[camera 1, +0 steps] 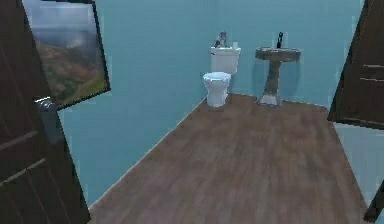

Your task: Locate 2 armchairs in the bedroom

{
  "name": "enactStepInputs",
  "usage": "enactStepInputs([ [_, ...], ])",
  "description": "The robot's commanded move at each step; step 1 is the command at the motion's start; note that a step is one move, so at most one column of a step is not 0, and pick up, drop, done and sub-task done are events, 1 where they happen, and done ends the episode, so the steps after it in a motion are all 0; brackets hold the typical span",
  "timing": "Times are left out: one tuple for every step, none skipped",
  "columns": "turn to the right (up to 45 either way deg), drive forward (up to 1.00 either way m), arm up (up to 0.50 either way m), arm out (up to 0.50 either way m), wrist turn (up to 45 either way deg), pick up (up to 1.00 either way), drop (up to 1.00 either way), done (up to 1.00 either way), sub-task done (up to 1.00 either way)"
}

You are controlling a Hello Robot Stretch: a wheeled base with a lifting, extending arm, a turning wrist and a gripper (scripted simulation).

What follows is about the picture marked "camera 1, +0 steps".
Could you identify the white toilet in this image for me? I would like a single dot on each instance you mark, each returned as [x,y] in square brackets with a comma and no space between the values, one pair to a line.
[220,75]

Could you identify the small grey figurine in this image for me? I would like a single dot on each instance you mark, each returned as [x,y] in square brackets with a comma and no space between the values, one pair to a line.
[221,40]

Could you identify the small white cup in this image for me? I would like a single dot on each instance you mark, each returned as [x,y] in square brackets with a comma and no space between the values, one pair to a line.
[235,45]

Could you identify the framed landscape picture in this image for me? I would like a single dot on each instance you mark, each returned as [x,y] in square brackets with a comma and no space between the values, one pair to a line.
[68,53]

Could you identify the dark brown room door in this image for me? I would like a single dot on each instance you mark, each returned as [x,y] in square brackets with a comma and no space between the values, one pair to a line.
[363,73]
[23,150]

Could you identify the stone pedestal sink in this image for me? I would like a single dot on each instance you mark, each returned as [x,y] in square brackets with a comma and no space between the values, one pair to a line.
[275,73]

